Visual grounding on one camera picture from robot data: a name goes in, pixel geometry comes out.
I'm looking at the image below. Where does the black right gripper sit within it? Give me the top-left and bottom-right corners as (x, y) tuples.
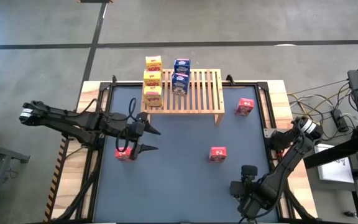
(229, 165), (260, 218)

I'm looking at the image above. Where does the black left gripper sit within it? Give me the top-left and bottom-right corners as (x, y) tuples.
(126, 112), (162, 160)

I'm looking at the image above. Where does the red cereal box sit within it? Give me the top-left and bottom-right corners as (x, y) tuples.
(208, 146), (228, 164)
(234, 97), (255, 117)
(114, 146), (134, 162)

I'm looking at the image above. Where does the yellow Pops cereal box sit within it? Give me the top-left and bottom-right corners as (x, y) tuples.
(143, 70), (163, 87)
(143, 85), (163, 108)
(145, 55), (163, 72)

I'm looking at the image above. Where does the blue cereal box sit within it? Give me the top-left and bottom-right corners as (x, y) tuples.
(173, 58), (191, 75)
(171, 72), (191, 96)

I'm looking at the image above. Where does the wooden slatted shelf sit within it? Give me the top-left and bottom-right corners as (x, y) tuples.
(140, 68), (226, 127)

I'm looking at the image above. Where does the blue table mat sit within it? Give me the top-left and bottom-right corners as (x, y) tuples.
(93, 85), (279, 223)

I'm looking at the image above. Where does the white paper sheet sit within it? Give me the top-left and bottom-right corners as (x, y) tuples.
(314, 143), (355, 184)

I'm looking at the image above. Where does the yellow black hazard tape strip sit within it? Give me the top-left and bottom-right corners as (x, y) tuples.
(44, 138), (70, 222)

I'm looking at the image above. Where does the black power strip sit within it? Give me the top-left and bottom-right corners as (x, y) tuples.
(331, 108), (350, 133)

